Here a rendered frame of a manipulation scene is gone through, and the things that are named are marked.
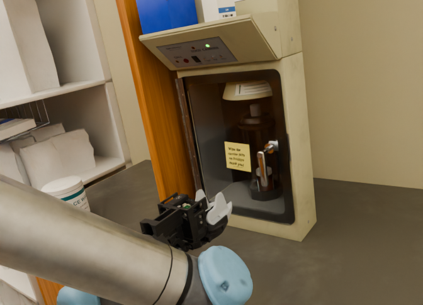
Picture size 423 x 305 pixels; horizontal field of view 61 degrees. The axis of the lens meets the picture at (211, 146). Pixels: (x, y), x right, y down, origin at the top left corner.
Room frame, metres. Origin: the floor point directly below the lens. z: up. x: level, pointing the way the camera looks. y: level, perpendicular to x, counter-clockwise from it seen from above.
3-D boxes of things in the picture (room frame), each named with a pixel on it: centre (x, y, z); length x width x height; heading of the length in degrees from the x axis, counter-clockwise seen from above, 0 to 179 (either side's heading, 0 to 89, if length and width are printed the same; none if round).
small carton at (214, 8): (0.83, -0.07, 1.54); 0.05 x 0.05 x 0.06; 36
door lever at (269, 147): (0.81, -0.12, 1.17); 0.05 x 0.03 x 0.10; 141
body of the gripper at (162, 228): (0.56, 0.08, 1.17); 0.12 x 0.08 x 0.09; 141
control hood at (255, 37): (0.87, -0.03, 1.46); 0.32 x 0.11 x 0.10; 51
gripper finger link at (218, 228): (0.59, 0.03, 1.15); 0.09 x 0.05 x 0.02; 137
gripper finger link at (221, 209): (0.63, 0.00, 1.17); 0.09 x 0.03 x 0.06; 137
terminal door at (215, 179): (0.90, -0.06, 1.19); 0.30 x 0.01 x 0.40; 51
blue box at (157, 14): (0.93, 0.05, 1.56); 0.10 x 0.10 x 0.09; 51
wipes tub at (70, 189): (1.16, 0.52, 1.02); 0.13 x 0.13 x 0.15
